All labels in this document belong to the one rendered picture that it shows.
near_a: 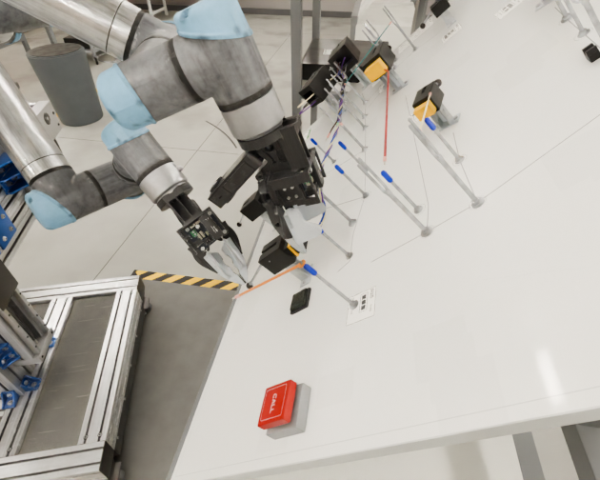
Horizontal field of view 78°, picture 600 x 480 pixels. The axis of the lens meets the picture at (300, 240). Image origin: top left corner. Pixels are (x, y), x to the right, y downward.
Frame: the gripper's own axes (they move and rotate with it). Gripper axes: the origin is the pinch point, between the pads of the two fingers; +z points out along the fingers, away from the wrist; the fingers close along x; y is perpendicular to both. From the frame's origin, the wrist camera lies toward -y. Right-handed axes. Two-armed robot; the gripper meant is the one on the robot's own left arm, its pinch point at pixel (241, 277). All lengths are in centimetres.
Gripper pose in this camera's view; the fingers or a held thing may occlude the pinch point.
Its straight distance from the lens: 73.2
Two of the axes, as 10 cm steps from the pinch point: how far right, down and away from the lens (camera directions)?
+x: 7.6, -6.2, 1.7
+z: 6.1, 7.8, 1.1
